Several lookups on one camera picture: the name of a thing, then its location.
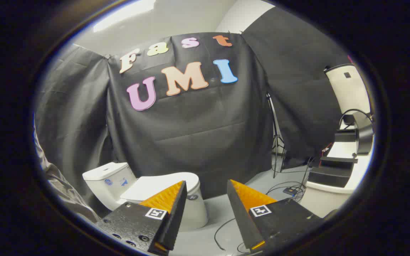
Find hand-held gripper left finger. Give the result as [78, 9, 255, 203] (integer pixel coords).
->
[96, 180, 188, 256]

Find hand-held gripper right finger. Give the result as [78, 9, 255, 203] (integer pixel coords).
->
[226, 179, 326, 254]

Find white toilet lid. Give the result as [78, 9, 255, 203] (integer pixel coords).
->
[120, 172, 200, 205]

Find white ceramic toilet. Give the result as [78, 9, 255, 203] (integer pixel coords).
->
[82, 162, 209, 231]

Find black open box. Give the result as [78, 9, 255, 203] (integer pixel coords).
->
[307, 156, 358, 188]

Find black tripod stand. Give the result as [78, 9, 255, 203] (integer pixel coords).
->
[266, 93, 287, 178]

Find white round-edged table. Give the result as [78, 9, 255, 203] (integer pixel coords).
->
[299, 140, 373, 218]

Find black backdrop cloth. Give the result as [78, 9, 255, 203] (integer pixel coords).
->
[34, 7, 351, 214]

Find person's grey clothing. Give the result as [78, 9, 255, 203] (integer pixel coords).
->
[33, 117, 100, 224]

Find small black block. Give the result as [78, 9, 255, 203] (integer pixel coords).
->
[334, 129, 357, 143]

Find black curved object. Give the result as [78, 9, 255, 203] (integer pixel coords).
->
[353, 112, 374, 155]

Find white upright panel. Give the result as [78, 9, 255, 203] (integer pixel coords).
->
[324, 64, 371, 114]

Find long black floor cable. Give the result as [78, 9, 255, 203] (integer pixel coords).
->
[214, 217, 250, 254]

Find coiled black cables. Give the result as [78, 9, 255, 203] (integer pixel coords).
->
[266, 181, 309, 204]

